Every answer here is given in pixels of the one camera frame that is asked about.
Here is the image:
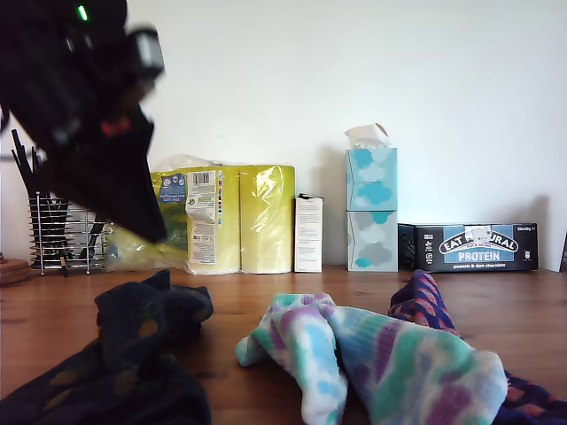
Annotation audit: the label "navy sock with yellow dots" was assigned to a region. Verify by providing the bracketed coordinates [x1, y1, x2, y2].
[0, 338, 213, 425]
[94, 268, 215, 382]

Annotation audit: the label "pastel tie-dye sock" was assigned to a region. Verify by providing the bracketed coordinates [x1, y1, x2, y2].
[330, 304, 509, 425]
[235, 291, 351, 425]

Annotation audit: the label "purple sock with red pattern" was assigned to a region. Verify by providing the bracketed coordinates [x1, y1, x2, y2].
[387, 268, 567, 425]

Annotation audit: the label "clear plastic bag, green contents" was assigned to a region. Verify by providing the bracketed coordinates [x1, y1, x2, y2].
[105, 220, 192, 273]

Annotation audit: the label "thin black stick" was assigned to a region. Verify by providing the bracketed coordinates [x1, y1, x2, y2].
[11, 128, 43, 200]
[11, 149, 36, 198]

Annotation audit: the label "yellow kitchen roll pack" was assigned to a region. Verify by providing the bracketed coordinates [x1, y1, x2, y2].
[150, 153, 297, 276]

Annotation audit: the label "small white carton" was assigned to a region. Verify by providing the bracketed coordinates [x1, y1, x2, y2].
[293, 192, 326, 273]

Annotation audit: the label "white paper tissue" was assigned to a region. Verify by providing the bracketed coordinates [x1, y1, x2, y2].
[344, 123, 392, 151]

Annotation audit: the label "blue cloud tissue box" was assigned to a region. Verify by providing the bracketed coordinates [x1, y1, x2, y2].
[345, 147, 399, 212]

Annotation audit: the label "grey cloud tissue box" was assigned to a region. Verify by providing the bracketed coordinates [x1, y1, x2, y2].
[346, 208, 400, 273]

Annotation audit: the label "black protein bar box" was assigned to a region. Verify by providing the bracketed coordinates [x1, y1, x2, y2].
[397, 222, 540, 274]

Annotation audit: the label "dark brown handled utensil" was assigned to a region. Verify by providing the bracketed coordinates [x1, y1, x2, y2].
[79, 220, 107, 263]

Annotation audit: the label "chrome wire utensil holder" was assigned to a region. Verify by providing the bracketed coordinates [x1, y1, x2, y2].
[28, 192, 110, 276]

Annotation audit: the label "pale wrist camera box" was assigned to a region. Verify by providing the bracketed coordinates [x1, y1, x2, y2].
[126, 24, 167, 95]

